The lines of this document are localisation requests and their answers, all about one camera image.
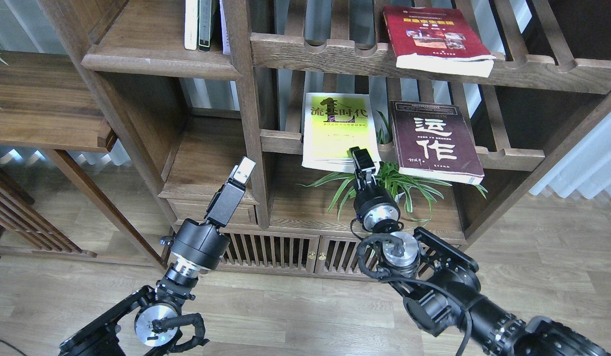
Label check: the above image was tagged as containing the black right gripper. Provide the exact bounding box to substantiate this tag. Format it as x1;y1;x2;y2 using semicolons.
349;147;401;233

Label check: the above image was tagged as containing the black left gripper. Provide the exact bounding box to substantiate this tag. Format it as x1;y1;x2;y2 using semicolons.
160;156;256;272

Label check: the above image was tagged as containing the yellow green cover book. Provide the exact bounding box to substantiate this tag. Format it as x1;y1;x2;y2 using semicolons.
302;92;381;173

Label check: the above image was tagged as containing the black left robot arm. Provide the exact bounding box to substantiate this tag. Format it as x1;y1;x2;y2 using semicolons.
59;157;256;356

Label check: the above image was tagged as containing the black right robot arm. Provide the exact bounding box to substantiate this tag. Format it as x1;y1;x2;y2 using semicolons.
350;147;607;356

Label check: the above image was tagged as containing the green spider plant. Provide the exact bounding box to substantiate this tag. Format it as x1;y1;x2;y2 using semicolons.
299;110;488;227

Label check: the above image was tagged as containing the dark wooden bookshelf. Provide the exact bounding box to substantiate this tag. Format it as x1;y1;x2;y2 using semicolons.
39;0;611;279

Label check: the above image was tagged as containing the dark maroon cover book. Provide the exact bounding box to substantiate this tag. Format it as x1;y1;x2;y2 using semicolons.
390;100;484;185

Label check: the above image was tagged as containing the red cover book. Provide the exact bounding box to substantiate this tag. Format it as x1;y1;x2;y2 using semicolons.
383;5;495;78

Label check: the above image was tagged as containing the dark green upright book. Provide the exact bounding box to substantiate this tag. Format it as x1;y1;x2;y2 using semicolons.
198;0;218;52

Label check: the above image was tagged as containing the white upright book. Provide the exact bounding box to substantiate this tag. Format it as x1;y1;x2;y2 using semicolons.
183;0;199;50

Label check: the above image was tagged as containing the wooden side table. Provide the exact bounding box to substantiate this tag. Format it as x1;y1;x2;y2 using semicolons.
0;50;169;269

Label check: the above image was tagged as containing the white curtain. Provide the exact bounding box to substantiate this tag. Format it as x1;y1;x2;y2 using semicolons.
529;112;611;200

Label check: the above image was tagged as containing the wooden slatted rack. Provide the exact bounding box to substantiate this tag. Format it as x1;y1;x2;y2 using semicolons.
0;168;97;259

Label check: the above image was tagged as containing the white book behind post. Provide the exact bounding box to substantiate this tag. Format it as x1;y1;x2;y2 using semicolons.
219;0;231;55

